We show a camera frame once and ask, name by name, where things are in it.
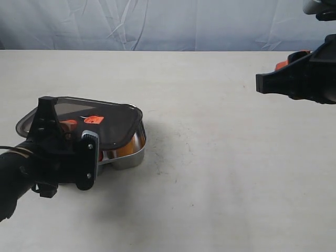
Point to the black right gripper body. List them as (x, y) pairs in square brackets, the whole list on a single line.
[(321, 80)]

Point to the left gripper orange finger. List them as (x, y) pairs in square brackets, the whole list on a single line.
[(45, 118), (68, 126)]

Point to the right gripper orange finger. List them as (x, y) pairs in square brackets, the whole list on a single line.
[(291, 58), (290, 81)]

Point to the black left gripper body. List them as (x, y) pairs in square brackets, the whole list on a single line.
[(53, 157)]

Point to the transparent lid with orange valve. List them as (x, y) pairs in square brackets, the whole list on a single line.
[(114, 123)]

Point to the yellow cheese block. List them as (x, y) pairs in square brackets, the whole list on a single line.
[(134, 146)]

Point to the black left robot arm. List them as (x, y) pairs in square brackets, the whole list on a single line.
[(14, 182)]

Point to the stainless steel lunch box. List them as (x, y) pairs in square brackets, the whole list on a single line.
[(126, 157)]

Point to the grey backdrop cloth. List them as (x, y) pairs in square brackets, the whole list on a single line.
[(160, 25)]

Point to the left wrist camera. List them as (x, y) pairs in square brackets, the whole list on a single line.
[(87, 156)]

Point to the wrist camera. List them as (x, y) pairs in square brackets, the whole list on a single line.
[(87, 156), (324, 10)]

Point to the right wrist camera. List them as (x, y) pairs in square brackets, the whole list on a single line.
[(324, 10)]

